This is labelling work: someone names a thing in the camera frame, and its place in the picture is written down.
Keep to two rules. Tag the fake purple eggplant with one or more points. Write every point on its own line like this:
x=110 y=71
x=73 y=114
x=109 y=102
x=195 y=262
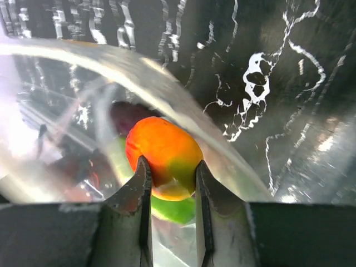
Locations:
x=125 y=115

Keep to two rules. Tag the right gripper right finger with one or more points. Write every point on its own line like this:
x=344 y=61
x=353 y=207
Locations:
x=223 y=233

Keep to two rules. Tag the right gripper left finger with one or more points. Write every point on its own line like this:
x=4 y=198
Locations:
x=124 y=236

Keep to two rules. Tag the fake red orange mango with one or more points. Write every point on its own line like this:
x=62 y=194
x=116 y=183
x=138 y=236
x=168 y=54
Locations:
x=172 y=154

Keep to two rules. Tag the clear zip top bag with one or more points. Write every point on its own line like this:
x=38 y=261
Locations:
x=63 y=234

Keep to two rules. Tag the fake watermelon slice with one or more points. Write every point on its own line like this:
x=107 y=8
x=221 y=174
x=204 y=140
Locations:
x=179 y=212

